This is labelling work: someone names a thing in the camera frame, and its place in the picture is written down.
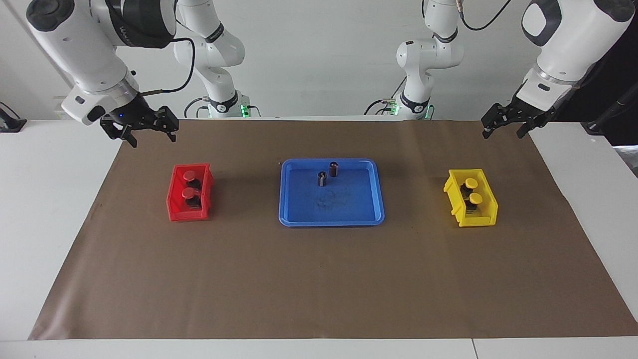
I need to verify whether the blue plastic tray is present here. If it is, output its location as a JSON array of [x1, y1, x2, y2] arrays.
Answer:
[[278, 159, 385, 227]]

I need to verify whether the red plastic bin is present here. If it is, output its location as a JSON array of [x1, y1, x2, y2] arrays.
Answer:
[[166, 163, 215, 222]]

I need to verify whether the yellow plastic bin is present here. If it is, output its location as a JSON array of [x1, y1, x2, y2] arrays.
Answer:
[[443, 169, 498, 228]]

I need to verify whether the black stand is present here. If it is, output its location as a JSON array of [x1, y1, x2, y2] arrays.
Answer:
[[581, 97, 638, 145]]

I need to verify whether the brown paper table mat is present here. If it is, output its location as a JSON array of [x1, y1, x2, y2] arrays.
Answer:
[[28, 119, 638, 341]]

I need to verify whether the black right base cable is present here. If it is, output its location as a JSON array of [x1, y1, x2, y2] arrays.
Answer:
[[183, 97, 210, 119]]

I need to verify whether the black base cable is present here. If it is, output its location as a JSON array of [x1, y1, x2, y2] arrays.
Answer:
[[364, 90, 407, 116], [183, 97, 210, 119]]

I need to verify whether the white wall socket box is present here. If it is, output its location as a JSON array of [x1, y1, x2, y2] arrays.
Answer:
[[54, 97, 76, 119]]

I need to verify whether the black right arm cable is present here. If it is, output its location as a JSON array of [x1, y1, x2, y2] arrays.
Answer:
[[137, 37, 196, 96]]

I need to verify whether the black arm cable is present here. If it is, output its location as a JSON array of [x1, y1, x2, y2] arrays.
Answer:
[[137, 37, 196, 96], [458, 0, 512, 31]]

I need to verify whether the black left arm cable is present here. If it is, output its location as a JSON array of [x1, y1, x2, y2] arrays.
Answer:
[[458, 0, 512, 31]]

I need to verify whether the black left base cable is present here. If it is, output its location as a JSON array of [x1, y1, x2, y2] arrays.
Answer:
[[364, 90, 407, 116]]

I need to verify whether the black clamp mount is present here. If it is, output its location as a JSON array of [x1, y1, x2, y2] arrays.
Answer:
[[0, 102, 27, 134]]

